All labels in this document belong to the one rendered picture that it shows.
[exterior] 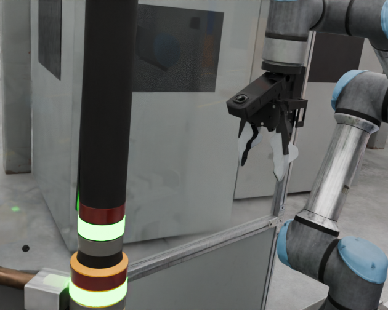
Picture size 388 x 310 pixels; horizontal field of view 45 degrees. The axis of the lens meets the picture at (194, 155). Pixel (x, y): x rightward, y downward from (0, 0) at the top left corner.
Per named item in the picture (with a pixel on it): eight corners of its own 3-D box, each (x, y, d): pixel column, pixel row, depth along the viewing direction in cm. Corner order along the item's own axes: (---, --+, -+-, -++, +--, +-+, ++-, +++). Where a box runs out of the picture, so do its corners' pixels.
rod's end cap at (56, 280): (38, 281, 36) (62, 286, 36) (51, 268, 38) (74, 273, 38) (38, 303, 37) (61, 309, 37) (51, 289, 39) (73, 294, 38)
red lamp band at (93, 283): (59, 283, 34) (59, 269, 34) (84, 255, 39) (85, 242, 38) (114, 296, 34) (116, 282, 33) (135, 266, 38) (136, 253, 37)
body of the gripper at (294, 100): (303, 130, 89) (315, 66, 85) (275, 135, 83) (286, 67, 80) (272, 120, 94) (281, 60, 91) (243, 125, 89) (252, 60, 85)
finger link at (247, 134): (257, 162, 96) (277, 126, 91) (238, 166, 92) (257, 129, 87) (247, 153, 98) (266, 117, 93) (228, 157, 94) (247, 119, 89)
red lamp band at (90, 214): (69, 219, 33) (70, 203, 33) (90, 201, 36) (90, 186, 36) (114, 228, 33) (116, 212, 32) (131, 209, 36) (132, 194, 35)
